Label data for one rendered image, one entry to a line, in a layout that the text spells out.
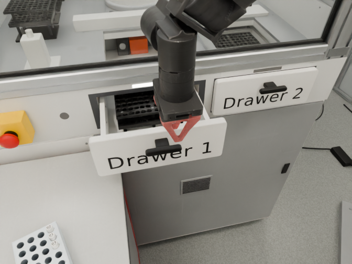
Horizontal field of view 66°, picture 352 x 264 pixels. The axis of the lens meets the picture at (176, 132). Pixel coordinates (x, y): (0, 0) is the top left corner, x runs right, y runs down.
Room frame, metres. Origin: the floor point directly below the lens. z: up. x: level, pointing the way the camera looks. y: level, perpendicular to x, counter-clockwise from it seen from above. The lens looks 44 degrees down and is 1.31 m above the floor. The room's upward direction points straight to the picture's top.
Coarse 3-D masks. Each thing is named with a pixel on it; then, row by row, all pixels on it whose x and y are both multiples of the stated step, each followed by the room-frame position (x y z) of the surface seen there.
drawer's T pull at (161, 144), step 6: (162, 138) 0.40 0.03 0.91; (156, 144) 0.38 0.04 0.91; (162, 144) 0.38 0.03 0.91; (168, 144) 0.38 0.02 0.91; (150, 150) 0.36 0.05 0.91; (156, 150) 0.36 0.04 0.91; (162, 150) 0.36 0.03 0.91; (168, 150) 0.37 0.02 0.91; (174, 150) 0.37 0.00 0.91; (180, 150) 0.37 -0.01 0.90; (150, 156) 0.36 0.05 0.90
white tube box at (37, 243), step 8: (56, 224) 0.26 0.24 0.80; (32, 232) 0.25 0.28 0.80; (40, 232) 0.25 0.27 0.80; (56, 232) 0.25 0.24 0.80; (16, 240) 0.23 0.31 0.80; (24, 240) 0.23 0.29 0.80; (32, 240) 0.24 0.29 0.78; (40, 240) 0.23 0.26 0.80; (48, 240) 0.23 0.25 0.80; (56, 240) 0.23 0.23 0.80; (64, 240) 0.25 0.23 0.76; (16, 248) 0.22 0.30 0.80; (24, 248) 0.22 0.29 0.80; (32, 248) 0.22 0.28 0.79; (40, 248) 0.22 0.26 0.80; (48, 248) 0.22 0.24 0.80; (64, 248) 0.22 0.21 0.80; (16, 256) 0.20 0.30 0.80; (24, 256) 0.20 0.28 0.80; (32, 256) 0.20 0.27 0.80; (40, 256) 0.20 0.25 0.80; (48, 256) 0.20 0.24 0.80; (56, 256) 0.20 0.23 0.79; (64, 256) 0.20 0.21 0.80
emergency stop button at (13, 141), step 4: (4, 136) 0.42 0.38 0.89; (8, 136) 0.42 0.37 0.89; (12, 136) 0.42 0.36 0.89; (16, 136) 0.43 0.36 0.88; (0, 140) 0.41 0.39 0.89; (4, 140) 0.41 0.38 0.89; (8, 140) 0.42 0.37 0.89; (12, 140) 0.42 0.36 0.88; (16, 140) 0.42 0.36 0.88; (0, 144) 0.41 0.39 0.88; (4, 144) 0.41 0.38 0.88; (8, 144) 0.41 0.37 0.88; (12, 144) 0.42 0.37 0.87; (16, 144) 0.42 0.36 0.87; (8, 148) 0.41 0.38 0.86
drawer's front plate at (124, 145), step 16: (160, 128) 0.41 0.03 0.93; (192, 128) 0.41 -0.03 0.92; (208, 128) 0.42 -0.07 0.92; (224, 128) 0.43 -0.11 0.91; (96, 144) 0.37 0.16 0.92; (112, 144) 0.38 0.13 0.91; (128, 144) 0.38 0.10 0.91; (144, 144) 0.39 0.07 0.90; (176, 144) 0.41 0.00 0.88; (192, 144) 0.41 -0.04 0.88; (96, 160) 0.37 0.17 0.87; (112, 160) 0.38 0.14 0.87; (144, 160) 0.39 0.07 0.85; (160, 160) 0.40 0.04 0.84; (176, 160) 0.41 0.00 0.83; (192, 160) 0.41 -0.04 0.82
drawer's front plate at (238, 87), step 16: (224, 80) 0.59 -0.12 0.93; (240, 80) 0.59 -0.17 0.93; (256, 80) 0.60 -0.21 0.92; (272, 80) 0.61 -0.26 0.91; (288, 80) 0.62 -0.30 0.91; (304, 80) 0.63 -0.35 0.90; (224, 96) 0.58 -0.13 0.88; (240, 96) 0.59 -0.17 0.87; (256, 96) 0.60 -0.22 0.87; (272, 96) 0.61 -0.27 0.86; (288, 96) 0.63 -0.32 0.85; (304, 96) 0.64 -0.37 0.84; (224, 112) 0.58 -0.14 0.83
